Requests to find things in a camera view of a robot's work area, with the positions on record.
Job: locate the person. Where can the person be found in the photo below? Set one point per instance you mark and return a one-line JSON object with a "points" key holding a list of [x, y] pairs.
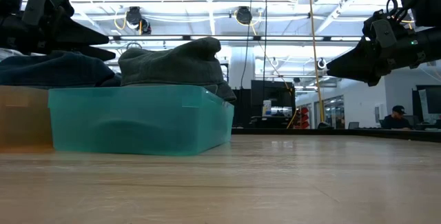
{"points": [[396, 122]]}

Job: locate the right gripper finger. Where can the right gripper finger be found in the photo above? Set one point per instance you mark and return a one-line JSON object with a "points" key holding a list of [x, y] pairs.
{"points": [[365, 53], [365, 74]]}

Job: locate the white bottle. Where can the white bottle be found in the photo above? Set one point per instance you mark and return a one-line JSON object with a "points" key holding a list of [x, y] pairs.
{"points": [[267, 108]]}

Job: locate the dark blue cap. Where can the dark blue cap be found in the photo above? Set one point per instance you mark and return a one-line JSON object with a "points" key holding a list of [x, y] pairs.
{"points": [[51, 69]]}

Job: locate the stack of red bins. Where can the stack of red bins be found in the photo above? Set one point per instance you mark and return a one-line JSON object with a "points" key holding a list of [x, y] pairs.
{"points": [[305, 117]]}

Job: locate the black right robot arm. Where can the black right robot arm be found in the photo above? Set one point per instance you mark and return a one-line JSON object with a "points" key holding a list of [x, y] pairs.
{"points": [[427, 3]]}

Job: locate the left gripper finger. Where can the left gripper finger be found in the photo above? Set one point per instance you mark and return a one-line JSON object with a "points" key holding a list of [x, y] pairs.
{"points": [[96, 53], [69, 31]]}

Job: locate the person's black cap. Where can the person's black cap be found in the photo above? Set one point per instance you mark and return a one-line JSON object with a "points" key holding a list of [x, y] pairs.
{"points": [[399, 109]]}

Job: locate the black partition panel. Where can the black partition panel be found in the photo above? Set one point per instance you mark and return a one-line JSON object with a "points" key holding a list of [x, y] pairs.
{"points": [[275, 93]]}

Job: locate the black aluminium frame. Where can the black aluminium frame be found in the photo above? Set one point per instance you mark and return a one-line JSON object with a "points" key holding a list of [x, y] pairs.
{"points": [[344, 134]]}

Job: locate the green mat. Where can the green mat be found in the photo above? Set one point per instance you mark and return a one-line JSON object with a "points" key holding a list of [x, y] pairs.
{"points": [[138, 120]]}

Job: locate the dark green cap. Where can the dark green cap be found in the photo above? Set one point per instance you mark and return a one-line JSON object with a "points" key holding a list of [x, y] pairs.
{"points": [[169, 65]]}

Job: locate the white column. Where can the white column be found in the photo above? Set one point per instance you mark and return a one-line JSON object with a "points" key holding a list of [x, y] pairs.
{"points": [[237, 65]]}

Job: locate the black monitor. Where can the black monitor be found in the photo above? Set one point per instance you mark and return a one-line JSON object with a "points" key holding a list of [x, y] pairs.
{"points": [[427, 103]]}

